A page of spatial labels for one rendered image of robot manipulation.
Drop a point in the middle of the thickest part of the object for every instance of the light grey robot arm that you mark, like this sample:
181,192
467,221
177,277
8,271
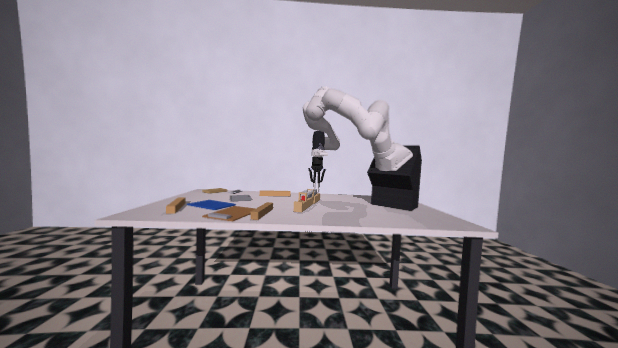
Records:
372,124

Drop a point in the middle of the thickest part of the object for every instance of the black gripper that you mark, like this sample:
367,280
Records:
317,166

